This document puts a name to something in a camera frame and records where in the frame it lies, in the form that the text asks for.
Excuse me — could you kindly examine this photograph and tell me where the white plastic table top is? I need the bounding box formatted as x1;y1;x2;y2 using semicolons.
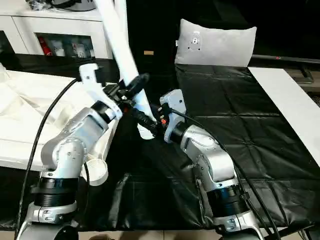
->
0;67;122;187

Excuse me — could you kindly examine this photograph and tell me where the black work mat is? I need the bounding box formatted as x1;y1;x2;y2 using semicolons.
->
0;52;320;235

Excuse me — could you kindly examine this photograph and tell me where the grey pillow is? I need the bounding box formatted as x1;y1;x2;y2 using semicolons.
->
174;18;258;67

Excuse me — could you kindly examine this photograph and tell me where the small red bottle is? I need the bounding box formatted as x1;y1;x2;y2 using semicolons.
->
39;36;52;57

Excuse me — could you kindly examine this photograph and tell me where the dark round appliance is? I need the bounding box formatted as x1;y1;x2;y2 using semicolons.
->
50;0;98;12

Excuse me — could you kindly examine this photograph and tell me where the white cabinet with glass doors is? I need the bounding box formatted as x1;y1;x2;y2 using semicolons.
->
0;0;117;60

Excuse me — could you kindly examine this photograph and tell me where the dark clutter pile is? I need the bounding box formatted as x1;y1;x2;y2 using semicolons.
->
26;0;52;11

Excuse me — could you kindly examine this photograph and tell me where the white flat panel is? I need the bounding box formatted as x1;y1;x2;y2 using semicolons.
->
248;67;320;168

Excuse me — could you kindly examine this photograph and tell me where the black screen stand foot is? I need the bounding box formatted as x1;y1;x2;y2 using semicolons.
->
298;67;315;84

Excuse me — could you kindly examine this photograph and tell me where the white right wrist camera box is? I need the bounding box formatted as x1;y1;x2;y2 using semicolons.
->
159;90;186;143

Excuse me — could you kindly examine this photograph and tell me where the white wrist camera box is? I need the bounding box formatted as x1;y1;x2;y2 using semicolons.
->
159;90;186;143
77;64;123;121

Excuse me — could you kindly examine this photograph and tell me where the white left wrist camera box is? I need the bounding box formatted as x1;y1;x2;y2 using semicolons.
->
77;64;123;121

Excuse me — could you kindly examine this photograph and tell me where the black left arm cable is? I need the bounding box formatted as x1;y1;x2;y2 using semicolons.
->
15;77;91;237

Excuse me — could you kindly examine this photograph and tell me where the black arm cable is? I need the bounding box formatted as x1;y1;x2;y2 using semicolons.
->
172;111;282;240
15;77;91;237

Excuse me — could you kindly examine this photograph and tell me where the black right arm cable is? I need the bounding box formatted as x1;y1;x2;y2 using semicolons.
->
172;111;282;240

